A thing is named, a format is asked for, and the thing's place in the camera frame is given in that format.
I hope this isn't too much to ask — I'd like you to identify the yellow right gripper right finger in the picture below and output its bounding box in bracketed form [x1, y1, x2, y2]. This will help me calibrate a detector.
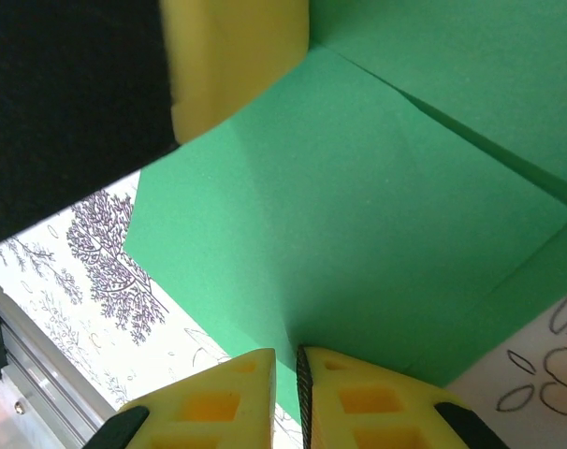
[295, 344, 510, 449]

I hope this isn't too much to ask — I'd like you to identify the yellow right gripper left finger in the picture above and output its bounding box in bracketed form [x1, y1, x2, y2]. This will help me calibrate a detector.
[90, 347, 277, 449]

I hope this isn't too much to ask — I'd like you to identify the green paper sheet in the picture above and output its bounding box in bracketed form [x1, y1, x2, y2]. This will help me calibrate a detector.
[123, 0, 567, 413]

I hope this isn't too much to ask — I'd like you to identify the aluminium mounting beam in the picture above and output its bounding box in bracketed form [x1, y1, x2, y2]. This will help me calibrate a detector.
[0, 268, 124, 449]

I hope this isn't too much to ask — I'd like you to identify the floral patterned table cover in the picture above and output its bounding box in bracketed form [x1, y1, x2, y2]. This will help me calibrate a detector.
[0, 167, 567, 449]

